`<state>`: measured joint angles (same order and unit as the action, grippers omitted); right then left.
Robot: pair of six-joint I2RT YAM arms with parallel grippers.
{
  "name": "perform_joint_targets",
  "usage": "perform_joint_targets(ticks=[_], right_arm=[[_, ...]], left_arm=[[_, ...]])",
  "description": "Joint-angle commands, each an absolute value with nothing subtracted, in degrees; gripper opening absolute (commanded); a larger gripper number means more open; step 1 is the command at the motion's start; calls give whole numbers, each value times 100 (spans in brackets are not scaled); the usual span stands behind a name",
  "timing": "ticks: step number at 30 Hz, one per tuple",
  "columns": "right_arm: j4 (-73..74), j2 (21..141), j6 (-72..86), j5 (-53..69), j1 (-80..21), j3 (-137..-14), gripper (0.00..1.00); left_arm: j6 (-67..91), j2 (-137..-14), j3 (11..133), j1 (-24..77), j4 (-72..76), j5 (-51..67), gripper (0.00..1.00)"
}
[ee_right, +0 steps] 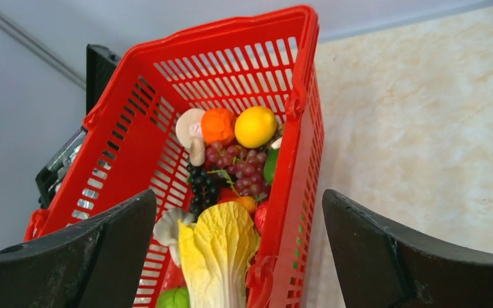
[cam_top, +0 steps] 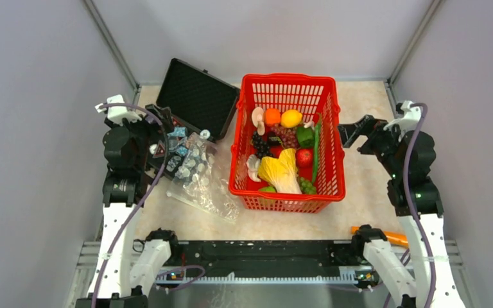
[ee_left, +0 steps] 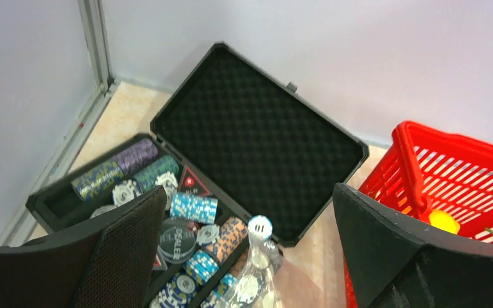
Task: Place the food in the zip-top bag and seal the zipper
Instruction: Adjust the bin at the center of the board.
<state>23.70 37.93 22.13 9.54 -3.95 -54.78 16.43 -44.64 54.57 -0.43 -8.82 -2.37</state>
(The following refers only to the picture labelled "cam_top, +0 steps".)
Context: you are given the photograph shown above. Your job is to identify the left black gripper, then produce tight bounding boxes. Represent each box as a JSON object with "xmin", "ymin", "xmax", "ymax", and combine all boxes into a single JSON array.
[{"xmin": 106, "ymin": 103, "xmax": 173, "ymax": 169}]

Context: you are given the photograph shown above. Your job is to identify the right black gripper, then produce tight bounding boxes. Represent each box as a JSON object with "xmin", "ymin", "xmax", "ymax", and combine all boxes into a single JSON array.
[{"xmin": 336, "ymin": 114, "xmax": 408, "ymax": 178}]

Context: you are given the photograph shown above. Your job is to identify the clear zip top bag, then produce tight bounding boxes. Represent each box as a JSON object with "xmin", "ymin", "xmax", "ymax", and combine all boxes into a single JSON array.
[{"xmin": 166, "ymin": 130, "xmax": 239, "ymax": 223}]

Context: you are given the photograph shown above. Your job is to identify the red tomato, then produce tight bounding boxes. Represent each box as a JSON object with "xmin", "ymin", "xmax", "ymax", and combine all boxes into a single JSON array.
[{"xmin": 295, "ymin": 148, "xmax": 314, "ymax": 168}]

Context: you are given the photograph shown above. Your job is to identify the yellow lemon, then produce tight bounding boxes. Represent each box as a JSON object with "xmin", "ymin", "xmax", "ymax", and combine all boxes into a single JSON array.
[{"xmin": 280, "ymin": 109, "xmax": 303, "ymax": 128}]

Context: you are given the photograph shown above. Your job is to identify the orange fruit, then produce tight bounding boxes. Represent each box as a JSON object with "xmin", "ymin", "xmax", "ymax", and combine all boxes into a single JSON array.
[{"xmin": 264, "ymin": 108, "xmax": 281, "ymax": 126}]

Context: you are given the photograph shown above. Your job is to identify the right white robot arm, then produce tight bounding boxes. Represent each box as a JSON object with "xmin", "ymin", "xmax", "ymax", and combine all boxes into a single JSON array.
[{"xmin": 338, "ymin": 115, "xmax": 465, "ymax": 307}]

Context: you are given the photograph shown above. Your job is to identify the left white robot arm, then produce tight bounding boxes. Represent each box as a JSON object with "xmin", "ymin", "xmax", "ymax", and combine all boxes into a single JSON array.
[{"xmin": 75, "ymin": 103, "xmax": 180, "ymax": 307}]

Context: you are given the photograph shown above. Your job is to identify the black poker chip case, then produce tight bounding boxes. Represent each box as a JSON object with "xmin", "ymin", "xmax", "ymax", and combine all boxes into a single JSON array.
[{"xmin": 145, "ymin": 58, "xmax": 240, "ymax": 179}]

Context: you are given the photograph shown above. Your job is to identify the green bell pepper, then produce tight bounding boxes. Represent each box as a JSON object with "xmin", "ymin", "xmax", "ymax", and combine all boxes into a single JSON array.
[{"xmin": 296, "ymin": 126, "xmax": 315, "ymax": 148}]

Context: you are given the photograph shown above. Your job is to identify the green grape bunch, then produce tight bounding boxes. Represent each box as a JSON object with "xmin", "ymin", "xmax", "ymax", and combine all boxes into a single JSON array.
[{"xmin": 298, "ymin": 177, "xmax": 317, "ymax": 194}]

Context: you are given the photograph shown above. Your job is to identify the red plastic basket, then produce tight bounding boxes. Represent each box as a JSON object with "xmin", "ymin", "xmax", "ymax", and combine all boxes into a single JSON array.
[{"xmin": 229, "ymin": 74, "xmax": 345, "ymax": 213}]

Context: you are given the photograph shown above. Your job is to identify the purple grape bunch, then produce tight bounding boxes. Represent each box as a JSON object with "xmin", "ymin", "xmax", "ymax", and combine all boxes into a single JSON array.
[{"xmin": 270, "ymin": 124, "xmax": 300, "ymax": 149}]

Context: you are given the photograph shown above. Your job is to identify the napa cabbage toy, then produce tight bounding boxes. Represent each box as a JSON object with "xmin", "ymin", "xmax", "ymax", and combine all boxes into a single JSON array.
[{"xmin": 258, "ymin": 148, "xmax": 302, "ymax": 194}]

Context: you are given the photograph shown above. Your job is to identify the white mushroom upper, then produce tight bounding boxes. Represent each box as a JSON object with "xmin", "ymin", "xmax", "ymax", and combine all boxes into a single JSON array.
[{"xmin": 251, "ymin": 107, "xmax": 265, "ymax": 136}]

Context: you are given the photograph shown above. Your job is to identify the white mushroom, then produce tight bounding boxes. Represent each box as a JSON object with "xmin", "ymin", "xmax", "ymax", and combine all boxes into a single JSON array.
[
  {"xmin": 246, "ymin": 154, "xmax": 261, "ymax": 182},
  {"xmin": 251, "ymin": 107, "xmax": 265, "ymax": 136}
]

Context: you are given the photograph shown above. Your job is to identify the white mushroom lower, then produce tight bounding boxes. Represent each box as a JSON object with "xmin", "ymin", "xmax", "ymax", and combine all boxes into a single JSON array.
[{"xmin": 246, "ymin": 154, "xmax": 261, "ymax": 182}]

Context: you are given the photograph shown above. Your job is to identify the black grape bunch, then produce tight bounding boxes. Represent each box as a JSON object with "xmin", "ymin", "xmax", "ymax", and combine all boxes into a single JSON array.
[{"xmin": 250, "ymin": 132, "xmax": 273, "ymax": 159}]

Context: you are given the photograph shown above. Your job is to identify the green lime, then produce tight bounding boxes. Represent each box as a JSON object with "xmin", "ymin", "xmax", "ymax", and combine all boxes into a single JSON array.
[{"xmin": 258, "ymin": 186, "xmax": 277, "ymax": 193}]

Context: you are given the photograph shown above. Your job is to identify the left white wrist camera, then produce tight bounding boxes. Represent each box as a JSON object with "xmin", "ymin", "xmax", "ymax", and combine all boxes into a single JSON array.
[{"xmin": 94, "ymin": 94, "xmax": 142, "ymax": 126}]

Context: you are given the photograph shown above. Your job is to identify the orange handled tool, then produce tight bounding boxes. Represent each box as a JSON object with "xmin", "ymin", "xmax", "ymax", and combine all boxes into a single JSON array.
[{"xmin": 350, "ymin": 226, "xmax": 410, "ymax": 248}]

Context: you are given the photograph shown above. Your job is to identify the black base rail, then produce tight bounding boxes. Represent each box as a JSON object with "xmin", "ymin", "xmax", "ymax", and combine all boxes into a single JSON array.
[{"xmin": 156, "ymin": 240, "xmax": 382, "ymax": 289}]

